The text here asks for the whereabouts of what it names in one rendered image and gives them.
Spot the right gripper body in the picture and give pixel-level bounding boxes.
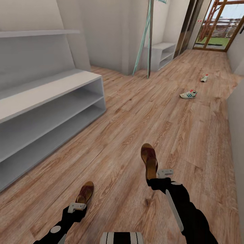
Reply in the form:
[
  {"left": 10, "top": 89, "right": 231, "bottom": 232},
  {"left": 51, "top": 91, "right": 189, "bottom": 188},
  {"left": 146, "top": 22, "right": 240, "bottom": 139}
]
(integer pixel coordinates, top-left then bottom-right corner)
[{"left": 150, "top": 177, "right": 172, "bottom": 192}]

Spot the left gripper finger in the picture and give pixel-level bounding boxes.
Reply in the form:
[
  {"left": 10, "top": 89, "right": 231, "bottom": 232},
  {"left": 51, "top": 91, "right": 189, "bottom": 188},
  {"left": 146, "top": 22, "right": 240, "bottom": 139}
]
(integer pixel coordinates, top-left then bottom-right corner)
[{"left": 82, "top": 206, "right": 87, "bottom": 217}]

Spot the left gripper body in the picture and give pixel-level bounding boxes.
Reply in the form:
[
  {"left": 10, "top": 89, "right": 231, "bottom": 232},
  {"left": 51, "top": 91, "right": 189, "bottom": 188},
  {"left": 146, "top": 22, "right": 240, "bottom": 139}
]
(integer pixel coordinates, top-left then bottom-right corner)
[{"left": 62, "top": 208, "right": 83, "bottom": 226}]

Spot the gym shoe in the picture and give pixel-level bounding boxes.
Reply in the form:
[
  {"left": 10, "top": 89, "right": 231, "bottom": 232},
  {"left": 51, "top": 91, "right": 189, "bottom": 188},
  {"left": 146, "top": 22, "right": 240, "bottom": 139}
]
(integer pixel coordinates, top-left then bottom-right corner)
[
  {"left": 201, "top": 74, "right": 208, "bottom": 82},
  {"left": 180, "top": 90, "right": 197, "bottom": 99}
]

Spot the sandal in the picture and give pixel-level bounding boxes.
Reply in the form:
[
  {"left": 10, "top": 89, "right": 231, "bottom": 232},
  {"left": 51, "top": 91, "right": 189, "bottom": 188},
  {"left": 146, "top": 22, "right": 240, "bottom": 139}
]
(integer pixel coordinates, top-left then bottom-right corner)
[
  {"left": 141, "top": 143, "right": 158, "bottom": 180},
  {"left": 76, "top": 181, "right": 94, "bottom": 204}
]

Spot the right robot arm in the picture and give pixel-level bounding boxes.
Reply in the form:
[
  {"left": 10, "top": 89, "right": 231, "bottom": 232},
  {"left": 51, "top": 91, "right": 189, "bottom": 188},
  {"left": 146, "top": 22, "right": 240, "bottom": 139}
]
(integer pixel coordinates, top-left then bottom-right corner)
[{"left": 146, "top": 168, "right": 218, "bottom": 244}]

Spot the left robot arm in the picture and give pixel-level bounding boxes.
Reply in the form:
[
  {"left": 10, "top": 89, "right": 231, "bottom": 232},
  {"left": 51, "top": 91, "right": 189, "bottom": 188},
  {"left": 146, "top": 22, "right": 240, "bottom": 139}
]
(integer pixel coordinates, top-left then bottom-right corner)
[{"left": 33, "top": 202, "right": 87, "bottom": 244}]

